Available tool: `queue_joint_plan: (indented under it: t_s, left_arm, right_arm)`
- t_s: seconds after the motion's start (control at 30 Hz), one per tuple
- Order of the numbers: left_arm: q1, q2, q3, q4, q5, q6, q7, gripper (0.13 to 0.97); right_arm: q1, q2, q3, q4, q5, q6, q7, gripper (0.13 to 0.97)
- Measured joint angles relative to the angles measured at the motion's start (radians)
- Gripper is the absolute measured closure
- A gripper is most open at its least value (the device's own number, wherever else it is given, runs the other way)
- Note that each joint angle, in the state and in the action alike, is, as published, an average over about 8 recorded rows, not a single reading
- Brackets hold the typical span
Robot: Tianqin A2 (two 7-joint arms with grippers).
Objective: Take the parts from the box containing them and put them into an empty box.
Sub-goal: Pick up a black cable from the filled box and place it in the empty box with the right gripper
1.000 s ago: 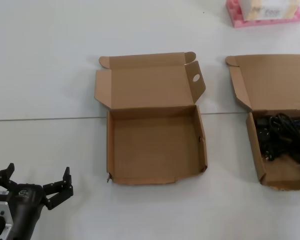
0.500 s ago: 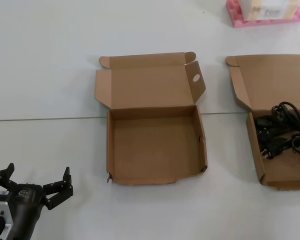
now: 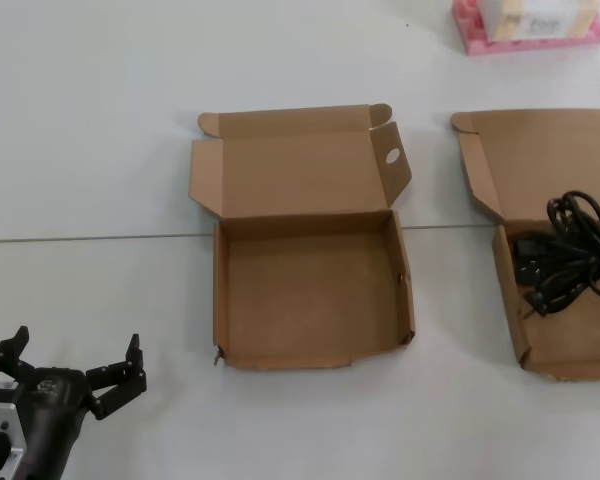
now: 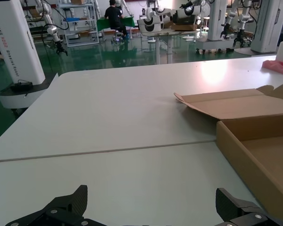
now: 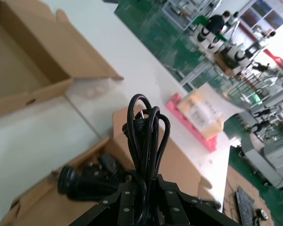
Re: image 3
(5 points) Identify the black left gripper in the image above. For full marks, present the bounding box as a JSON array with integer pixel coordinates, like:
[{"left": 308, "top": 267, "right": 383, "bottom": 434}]
[{"left": 0, "top": 325, "right": 148, "bottom": 480}]

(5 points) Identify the cardboard box with torn corner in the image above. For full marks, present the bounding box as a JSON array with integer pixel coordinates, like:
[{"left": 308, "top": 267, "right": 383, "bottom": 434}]
[{"left": 188, "top": 103, "right": 417, "bottom": 373}]

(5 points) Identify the brown cardboard box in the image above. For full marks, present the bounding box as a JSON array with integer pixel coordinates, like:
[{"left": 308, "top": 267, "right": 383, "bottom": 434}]
[{"left": 450, "top": 108, "right": 600, "bottom": 384}]

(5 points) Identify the pink foam tray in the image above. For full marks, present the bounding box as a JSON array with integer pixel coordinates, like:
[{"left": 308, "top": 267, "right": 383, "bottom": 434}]
[{"left": 452, "top": 0, "right": 600, "bottom": 55}]

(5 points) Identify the tissue pack in plastic wrap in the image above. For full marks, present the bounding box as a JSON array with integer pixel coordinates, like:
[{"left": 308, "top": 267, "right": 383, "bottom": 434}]
[{"left": 482, "top": 0, "right": 597, "bottom": 41}]

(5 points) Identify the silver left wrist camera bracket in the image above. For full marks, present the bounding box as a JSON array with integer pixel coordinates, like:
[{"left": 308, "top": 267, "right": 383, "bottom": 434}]
[{"left": 0, "top": 398, "right": 32, "bottom": 480}]

